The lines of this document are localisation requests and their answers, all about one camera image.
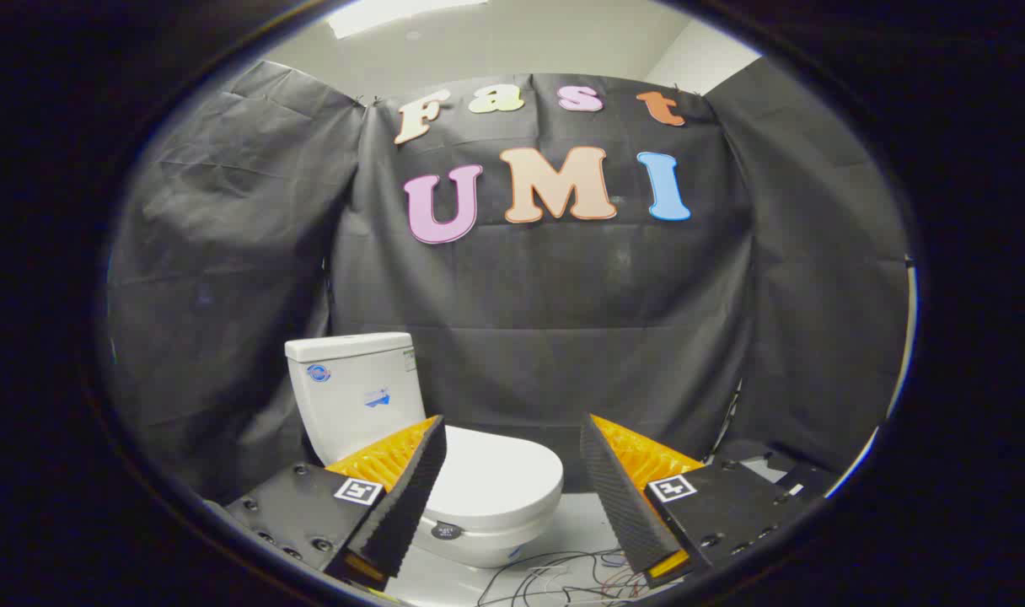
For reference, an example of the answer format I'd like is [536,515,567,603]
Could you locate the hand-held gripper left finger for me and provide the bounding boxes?
[217,415,448,591]

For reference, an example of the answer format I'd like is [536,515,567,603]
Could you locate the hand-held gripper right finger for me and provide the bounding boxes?
[580,413,842,589]

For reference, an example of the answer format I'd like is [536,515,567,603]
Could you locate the white toilet lid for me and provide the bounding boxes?
[426,424,564,532]

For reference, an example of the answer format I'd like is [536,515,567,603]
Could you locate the white ceramic toilet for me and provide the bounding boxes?
[285,331,564,568]

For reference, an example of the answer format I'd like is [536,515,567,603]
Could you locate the white toilet tank cover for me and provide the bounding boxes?
[285,331,415,364]

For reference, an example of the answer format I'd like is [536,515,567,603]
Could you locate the black backdrop cloth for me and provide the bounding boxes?
[108,59,914,507]

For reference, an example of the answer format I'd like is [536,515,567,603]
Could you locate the tangle of thin cables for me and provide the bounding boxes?
[477,546,648,607]

